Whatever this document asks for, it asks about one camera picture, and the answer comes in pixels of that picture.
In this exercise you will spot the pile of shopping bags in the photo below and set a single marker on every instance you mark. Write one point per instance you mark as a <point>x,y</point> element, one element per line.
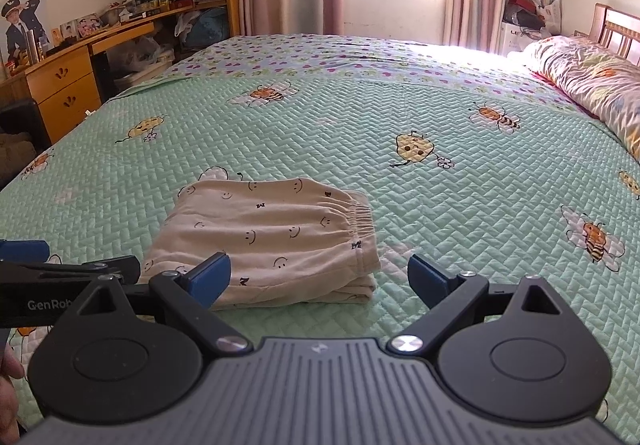
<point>532,17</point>

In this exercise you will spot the wooden headboard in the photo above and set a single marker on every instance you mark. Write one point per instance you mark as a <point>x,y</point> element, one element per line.
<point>617,35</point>

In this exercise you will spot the black armchair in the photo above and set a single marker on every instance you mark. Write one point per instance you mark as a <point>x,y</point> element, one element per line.
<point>22,122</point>

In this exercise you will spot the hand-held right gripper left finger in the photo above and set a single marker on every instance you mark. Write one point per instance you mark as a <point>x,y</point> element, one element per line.
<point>213,275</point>

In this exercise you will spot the wooden desk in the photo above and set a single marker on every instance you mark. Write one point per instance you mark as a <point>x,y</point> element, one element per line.
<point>65,85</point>

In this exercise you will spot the row of photo frames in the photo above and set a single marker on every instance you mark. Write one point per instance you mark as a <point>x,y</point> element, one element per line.
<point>82,27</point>

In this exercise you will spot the wall poster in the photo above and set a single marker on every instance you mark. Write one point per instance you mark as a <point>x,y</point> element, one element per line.
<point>22,32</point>

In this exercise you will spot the green quilted bee bedspread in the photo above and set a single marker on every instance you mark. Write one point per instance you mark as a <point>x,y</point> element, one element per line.
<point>350,135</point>

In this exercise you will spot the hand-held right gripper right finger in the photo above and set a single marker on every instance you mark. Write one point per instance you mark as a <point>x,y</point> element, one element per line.
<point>425,277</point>

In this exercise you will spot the blue fabric bag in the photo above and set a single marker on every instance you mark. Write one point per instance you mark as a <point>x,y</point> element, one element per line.
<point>207,27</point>

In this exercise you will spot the person's left hand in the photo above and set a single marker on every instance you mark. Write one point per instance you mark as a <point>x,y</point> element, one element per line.
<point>7,370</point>

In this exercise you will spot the beige smiley print pants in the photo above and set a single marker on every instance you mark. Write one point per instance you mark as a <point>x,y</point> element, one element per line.
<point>270,235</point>

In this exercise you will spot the clear plastic bags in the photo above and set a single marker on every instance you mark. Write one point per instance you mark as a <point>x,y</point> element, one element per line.
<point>135,55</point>

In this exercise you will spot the brown quilted jacket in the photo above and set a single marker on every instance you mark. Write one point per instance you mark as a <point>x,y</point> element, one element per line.
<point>15,160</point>

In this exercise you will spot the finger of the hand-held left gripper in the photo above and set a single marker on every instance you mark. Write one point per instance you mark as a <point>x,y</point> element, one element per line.
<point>75,269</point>
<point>22,251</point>

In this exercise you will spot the floral duvet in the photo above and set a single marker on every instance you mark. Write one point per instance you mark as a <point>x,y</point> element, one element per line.
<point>595,85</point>

